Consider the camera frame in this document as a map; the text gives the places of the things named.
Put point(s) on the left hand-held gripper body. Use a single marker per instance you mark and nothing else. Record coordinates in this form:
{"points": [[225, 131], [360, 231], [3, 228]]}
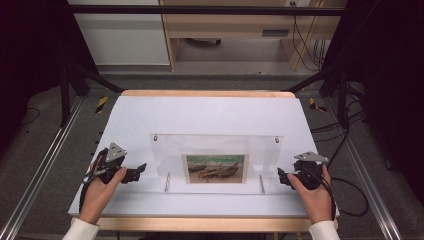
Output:
{"points": [[113, 155]]}

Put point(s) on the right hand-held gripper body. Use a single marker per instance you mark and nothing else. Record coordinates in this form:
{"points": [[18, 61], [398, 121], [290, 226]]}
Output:
{"points": [[310, 166]]}

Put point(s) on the painted boats picture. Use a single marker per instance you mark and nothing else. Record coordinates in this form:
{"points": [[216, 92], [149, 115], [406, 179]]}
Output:
{"points": [[215, 168]]}

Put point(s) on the clear acrylic photo frame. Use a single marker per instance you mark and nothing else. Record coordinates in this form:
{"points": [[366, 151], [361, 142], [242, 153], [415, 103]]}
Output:
{"points": [[213, 145]]}

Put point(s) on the person's right hand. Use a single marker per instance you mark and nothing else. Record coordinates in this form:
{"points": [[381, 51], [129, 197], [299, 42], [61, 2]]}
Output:
{"points": [[316, 203]]}

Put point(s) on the person's left hand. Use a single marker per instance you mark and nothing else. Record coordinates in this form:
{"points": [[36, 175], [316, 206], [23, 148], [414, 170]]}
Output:
{"points": [[95, 200]]}

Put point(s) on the yellow clamp left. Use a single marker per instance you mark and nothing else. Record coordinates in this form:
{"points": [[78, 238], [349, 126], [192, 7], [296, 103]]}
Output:
{"points": [[101, 104]]}

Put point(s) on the yellow clamp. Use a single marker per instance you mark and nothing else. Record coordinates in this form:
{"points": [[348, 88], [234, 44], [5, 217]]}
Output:
{"points": [[101, 104], [315, 106]]}

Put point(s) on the yellow clamp right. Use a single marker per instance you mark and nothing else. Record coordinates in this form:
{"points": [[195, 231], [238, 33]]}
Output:
{"points": [[315, 106]]}

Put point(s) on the black metal stand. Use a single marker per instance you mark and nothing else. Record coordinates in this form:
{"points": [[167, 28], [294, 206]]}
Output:
{"points": [[65, 96], [342, 100]]}

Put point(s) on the wooden table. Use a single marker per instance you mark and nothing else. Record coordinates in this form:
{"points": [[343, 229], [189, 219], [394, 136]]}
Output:
{"points": [[206, 224]]}

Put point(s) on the white table mat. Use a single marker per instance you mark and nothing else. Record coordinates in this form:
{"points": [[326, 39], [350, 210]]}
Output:
{"points": [[213, 113]]}

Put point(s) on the white cabinet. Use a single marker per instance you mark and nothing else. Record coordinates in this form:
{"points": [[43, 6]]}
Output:
{"points": [[123, 40]]}

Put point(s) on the dark curtain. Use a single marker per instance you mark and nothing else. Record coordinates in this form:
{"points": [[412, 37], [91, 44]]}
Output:
{"points": [[30, 50], [390, 83]]}

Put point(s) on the wooden desk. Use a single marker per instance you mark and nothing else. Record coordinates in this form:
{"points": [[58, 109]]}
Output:
{"points": [[233, 25]]}

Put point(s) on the black metal crossbar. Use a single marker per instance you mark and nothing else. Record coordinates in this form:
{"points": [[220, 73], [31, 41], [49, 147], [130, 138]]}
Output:
{"points": [[206, 10]]}

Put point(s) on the aluminium floor rail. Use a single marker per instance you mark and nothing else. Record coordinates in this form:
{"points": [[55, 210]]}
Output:
{"points": [[43, 166], [363, 173]]}

